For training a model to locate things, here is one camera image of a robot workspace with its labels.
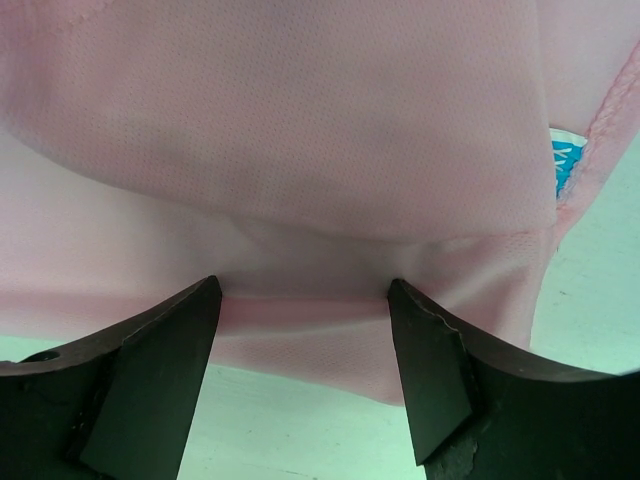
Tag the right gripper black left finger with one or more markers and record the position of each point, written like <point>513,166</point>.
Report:
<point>116,404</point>

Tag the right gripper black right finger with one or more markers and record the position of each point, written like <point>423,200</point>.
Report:
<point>481,408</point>

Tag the pink t shirt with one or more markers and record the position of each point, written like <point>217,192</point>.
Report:
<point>306,153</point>

